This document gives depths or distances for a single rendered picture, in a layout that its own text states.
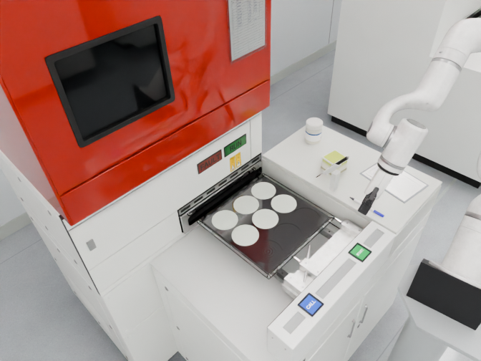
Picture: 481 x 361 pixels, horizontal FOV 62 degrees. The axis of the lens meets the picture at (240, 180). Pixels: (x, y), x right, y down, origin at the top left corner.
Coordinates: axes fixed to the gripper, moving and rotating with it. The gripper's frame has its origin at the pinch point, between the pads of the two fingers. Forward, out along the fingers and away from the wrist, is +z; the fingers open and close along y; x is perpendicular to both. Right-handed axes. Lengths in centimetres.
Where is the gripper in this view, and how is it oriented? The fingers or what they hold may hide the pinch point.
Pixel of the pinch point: (366, 205)
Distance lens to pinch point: 142.9
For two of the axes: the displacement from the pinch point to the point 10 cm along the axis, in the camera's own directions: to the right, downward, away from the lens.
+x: 8.3, 4.9, -2.5
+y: -4.5, 3.4, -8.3
